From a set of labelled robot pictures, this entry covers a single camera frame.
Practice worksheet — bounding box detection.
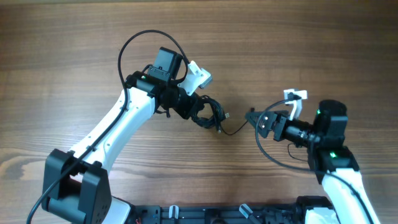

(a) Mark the black USB cable bundle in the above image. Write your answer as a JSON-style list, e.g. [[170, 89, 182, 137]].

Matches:
[[190, 95, 249, 136]]

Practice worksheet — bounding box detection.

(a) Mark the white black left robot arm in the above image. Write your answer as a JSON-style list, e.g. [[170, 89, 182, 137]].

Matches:
[[41, 47, 212, 223]]

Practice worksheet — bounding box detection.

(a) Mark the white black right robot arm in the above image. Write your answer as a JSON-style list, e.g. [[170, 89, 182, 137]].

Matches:
[[245, 95, 379, 223]]

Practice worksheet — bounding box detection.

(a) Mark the black right camera cable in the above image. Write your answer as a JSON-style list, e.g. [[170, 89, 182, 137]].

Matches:
[[254, 95, 376, 224]]

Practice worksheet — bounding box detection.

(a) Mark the black camera cable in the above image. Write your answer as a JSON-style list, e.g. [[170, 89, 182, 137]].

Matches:
[[26, 29, 191, 224], [254, 95, 376, 224]]

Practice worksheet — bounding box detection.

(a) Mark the black left camera cable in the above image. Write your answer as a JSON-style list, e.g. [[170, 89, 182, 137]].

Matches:
[[26, 29, 191, 224]]

